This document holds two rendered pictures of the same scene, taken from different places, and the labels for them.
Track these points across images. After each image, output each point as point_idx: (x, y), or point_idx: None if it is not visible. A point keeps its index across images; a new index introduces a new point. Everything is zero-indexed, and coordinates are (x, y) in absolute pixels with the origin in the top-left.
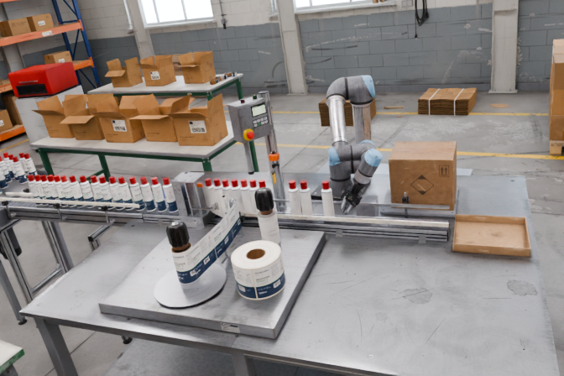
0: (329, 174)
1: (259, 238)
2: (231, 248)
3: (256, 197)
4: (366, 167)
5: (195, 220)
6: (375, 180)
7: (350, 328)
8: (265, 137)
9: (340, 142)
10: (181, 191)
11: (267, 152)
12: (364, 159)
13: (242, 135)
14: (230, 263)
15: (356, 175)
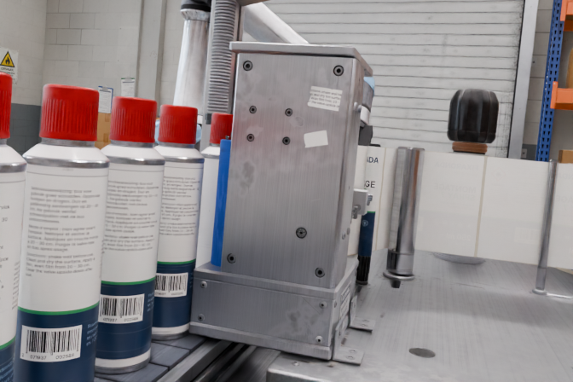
0: None
1: (418, 263)
2: (489, 287)
3: (491, 105)
4: (372, 98)
5: (350, 285)
6: None
7: None
8: (237, 11)
9: None
10: (359, 119)
11: (232, 60)
12: (367, 83)
13: None
14: (570, 292)
15: (363, 114)
